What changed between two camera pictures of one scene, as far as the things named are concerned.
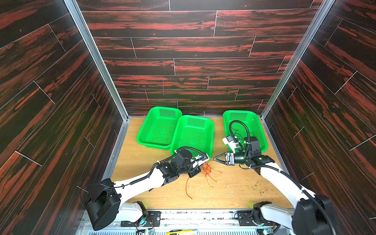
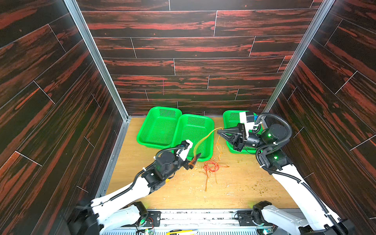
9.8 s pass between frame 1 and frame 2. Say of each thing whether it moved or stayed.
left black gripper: moved
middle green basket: stayed
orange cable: moved
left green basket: stayed
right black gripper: moved
